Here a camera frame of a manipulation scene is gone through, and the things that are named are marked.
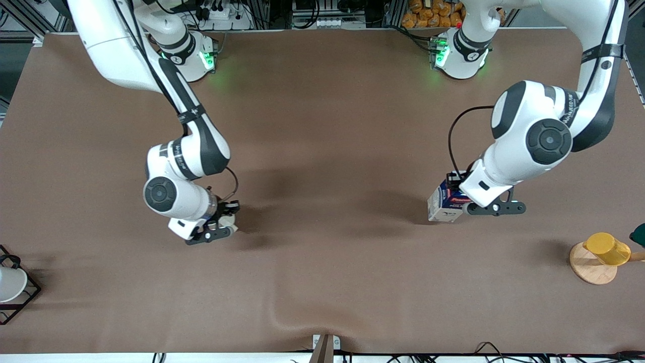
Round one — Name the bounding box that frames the wooden cup stand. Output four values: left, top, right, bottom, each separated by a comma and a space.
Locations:
569, 242, 645, 285

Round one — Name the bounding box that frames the blue milk carton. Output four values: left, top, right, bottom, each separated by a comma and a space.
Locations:
427, 179, 473, 223

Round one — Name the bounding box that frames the metal clamp bracket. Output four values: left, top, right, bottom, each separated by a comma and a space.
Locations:
310, 334, 341, 363

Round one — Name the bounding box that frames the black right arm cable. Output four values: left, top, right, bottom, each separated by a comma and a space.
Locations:
113, 0, 239, 202

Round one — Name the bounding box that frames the black wire rack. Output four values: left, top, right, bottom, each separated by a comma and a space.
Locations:
0, 245, 42, 326

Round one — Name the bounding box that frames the long white power strip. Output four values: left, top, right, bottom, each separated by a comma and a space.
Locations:
292, 17, 366, 30

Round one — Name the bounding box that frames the aluminium frame profile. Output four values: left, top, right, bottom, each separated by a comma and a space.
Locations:
0, 0, 76, 47

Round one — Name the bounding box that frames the yellow plastic cup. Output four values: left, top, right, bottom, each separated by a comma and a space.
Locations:
583, 232, 631, 266

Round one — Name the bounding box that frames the white bowl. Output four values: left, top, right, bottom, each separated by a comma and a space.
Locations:
0, 266, 28, 303

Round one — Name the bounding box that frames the black floor cable loop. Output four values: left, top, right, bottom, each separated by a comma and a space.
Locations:
474, 341, 517, 362

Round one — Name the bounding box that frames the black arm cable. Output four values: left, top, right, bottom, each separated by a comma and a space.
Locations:
113, 0, 239, 202
448, 0, 619, 177

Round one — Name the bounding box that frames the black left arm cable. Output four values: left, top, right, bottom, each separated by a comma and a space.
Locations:
448, 0, 619, 177

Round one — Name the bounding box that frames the white power strip with plugs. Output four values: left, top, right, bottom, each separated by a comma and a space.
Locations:
194, 0, 253, 31

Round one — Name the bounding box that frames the brown table cloth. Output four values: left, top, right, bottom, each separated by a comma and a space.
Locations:
0, 28, 645, 354

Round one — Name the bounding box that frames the bag of orange items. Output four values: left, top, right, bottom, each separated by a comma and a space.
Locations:
402, 0, 465, 29

